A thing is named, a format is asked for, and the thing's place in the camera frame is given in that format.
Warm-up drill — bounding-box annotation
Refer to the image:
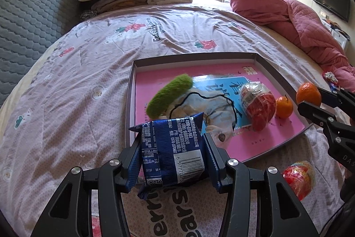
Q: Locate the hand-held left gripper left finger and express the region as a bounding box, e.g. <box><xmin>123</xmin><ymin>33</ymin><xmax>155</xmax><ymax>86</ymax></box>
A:
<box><xmin>30</xmin><ymin>135</ymin><xmax>142</xmax><ymax>237</ymax></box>

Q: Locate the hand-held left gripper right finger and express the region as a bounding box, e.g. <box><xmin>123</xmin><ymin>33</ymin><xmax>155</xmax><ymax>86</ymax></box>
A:
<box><xmin>204</xmin><ymin>133</ymin><xmax>315</xmax><ymax>237</ymax></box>

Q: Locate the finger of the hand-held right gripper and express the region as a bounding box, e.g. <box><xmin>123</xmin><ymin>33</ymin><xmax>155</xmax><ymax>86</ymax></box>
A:
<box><xmin>298</xmin><ymin>101</ymin><xmax>344</xmax><ymax>133</ymax></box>
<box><xmin>318</xmin><ymin>87</ymin><xmax>355</xmax><ymax>115</ymax></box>

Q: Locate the large orange mandarin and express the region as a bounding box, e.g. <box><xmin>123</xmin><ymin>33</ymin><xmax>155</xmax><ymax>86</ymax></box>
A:
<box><xmin>296</xmin><ymin>82</ymin><xmax>322</xmax><ymax>106</ymax></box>

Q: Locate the blue snack packet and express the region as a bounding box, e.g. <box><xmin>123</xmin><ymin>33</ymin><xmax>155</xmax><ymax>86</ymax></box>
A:
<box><xmin>128</xmin><ymin>112</ymin><xmax>211</xmax><ymax>200</ymax></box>

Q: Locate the striped red snack packet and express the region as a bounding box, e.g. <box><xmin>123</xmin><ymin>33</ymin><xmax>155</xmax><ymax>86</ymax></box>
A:
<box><xmin>239</xmin><ymin>81</ymin><xmax>277</xmax><ymax>132</ymax></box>

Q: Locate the grey cardboard box pink inside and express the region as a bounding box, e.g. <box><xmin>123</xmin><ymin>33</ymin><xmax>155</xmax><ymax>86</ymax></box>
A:
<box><xmin>125</xmin><ymin>52</ymin><xmax>318</xmax><ymax>164</ymax></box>

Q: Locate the green knitted ring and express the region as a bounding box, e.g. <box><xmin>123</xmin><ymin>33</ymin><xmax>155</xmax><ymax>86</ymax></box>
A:
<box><xmin>146</xmin><ymin>74</ymin><xmax>194</xmax><ymax>119</ymax></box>

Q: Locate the small colourful toy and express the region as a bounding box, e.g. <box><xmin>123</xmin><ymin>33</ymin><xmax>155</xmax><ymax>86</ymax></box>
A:
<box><xmin>323</xmin><ymin>72</ymin><xmax>339</xmax><ymax>85</ymax></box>

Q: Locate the small orange mandarin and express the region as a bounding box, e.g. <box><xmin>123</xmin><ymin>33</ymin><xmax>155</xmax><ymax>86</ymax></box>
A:
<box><xmin>275</xmin><ymin>96</ymin><xmax>294</xmax><ymax>119</ymax></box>

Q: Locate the white cloth with black trim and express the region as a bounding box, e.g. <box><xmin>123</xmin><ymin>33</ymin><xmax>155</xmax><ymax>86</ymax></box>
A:
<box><xmin>166</xmin><ymin>88</ymin><xmax>239</xmax><ymax>147</ymax></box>

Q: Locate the round red snack packet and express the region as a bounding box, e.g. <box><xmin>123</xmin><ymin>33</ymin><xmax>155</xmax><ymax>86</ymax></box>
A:
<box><xmin>282</xmin><ymin>161</ymin><xmax>316</xmax><ymax>201</ymax></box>

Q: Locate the white cabinet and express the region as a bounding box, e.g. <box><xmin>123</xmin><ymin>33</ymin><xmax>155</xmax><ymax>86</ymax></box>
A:
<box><xmin>322</xmin><ymin>18</ymin><xmax>350</xmax><ymax>49</ymax></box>

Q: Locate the pink quilt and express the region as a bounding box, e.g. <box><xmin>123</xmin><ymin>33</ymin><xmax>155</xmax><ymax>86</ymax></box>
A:
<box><xmin>230</xmin><ymin>0</ymin><xmax>355</xmax><ymax>92</ymax></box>

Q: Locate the printed pink bed sheet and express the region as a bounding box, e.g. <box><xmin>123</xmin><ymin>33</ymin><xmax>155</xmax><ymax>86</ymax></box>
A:
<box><xmin>0</xmin><ymin>0</ymin><xmax>350</xmax><ymax>237</ymax></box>

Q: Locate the grey quilted headboard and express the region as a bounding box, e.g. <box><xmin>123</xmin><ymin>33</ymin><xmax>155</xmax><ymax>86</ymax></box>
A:
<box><xmin>0</xmin><ymin>0</ymin><xmax>84</xmax><ymax>110</ymax></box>

